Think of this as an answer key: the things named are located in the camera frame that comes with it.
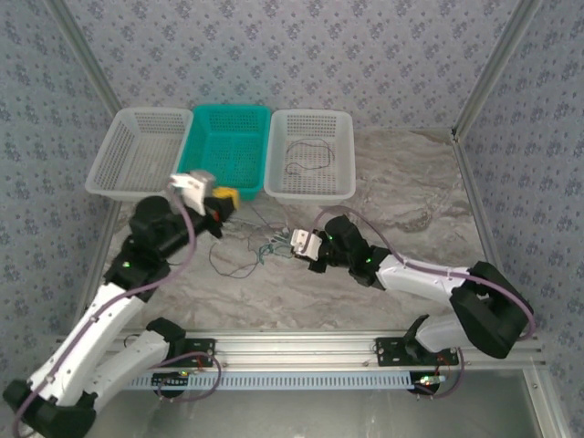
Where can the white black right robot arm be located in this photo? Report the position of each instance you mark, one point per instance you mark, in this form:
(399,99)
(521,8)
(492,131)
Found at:
(410,285)

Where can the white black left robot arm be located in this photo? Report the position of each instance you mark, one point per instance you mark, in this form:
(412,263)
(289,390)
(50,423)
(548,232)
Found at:
(132,360)

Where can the teal perforated plastic basket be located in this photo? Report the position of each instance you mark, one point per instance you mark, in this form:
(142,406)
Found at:
(228,146)

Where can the white perforated plastic basket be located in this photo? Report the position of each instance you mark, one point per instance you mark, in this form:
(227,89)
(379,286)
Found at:
(137,150)
(310,191)

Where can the steel sheet panel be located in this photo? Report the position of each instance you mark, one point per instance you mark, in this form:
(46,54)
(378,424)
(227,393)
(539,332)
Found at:
(319,415)

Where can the small black controller board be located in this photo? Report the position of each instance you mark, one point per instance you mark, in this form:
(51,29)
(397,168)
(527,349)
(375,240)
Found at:
(429,382)
(171,381)

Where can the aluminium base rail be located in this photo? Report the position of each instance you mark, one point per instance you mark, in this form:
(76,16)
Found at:
(296,349)

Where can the aluminium table edge rail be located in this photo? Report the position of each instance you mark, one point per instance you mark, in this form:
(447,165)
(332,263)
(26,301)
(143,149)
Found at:
(484,228)

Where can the aluminium frame post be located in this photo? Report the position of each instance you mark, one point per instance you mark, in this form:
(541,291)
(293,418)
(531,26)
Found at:
(493,64)
(82,55)

